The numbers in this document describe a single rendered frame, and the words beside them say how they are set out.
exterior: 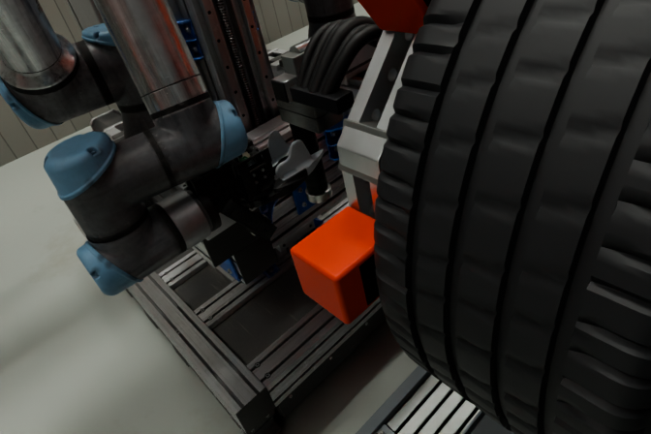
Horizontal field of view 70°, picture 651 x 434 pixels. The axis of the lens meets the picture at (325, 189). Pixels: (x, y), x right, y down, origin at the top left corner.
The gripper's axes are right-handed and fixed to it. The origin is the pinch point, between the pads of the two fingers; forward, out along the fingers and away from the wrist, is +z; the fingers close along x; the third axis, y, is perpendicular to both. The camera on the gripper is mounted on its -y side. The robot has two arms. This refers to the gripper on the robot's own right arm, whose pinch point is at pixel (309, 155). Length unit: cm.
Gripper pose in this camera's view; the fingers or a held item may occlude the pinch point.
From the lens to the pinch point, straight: 74.3
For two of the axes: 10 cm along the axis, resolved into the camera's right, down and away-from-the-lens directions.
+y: -2.0, -8.0, -5.6
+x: -6.6, -3.2, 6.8
